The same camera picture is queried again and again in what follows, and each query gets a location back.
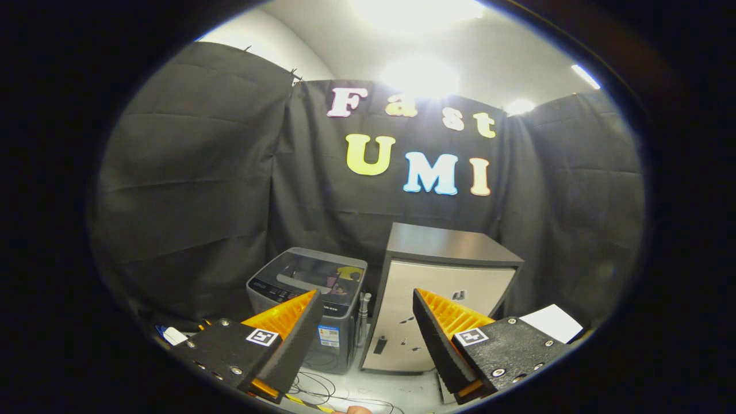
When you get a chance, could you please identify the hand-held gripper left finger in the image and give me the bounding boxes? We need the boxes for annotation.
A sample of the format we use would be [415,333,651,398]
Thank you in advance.
[183,289,324,404]

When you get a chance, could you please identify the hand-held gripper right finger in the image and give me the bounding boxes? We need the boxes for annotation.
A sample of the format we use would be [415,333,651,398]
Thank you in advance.
[412,287,576,406]

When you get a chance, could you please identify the grey washing machine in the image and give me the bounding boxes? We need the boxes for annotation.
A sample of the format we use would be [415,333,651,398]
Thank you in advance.
[246,247,369,375]

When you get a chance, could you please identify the beige cabinet with dark top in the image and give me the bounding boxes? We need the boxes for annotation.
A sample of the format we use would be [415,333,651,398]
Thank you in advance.
[361,223,525,374]

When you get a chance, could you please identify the white table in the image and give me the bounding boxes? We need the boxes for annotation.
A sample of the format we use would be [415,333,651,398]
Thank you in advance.
[519,304,584,344]

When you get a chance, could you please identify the blue and white floor item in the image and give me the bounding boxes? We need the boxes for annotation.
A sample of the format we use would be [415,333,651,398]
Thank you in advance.
[155,325,189,347]

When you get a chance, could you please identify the black backdrop cloth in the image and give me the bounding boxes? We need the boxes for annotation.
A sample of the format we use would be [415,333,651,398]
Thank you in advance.
[86,40,645,331]

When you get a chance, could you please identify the black floor cables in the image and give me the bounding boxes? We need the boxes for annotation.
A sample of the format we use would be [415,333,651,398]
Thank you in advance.
[285,371,403,414]

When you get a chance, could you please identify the grey drain hose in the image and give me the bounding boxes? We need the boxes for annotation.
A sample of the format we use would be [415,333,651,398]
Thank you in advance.
[356,292,373,348]

